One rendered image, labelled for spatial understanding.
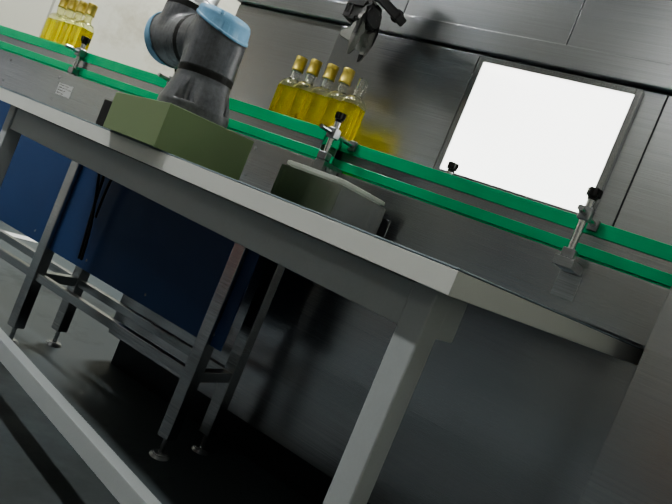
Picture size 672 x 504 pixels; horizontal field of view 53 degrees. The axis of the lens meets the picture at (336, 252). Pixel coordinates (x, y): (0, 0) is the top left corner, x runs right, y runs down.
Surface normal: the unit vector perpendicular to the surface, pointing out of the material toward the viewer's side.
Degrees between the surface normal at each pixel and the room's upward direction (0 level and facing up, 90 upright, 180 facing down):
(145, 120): 90
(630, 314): 90
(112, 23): 90
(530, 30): 90
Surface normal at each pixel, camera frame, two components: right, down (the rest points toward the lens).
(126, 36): 0.68, 0.30
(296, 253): -0.62, -0.23
